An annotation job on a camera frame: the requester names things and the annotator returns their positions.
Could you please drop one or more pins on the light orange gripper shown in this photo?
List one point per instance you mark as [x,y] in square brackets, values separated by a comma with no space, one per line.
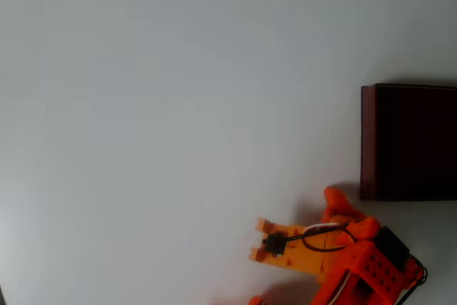
[343,220]

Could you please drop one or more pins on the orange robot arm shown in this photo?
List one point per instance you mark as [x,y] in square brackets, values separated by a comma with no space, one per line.
[371,265]

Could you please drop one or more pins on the dark brown box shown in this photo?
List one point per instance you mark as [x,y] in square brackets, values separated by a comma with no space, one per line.
[414,140]

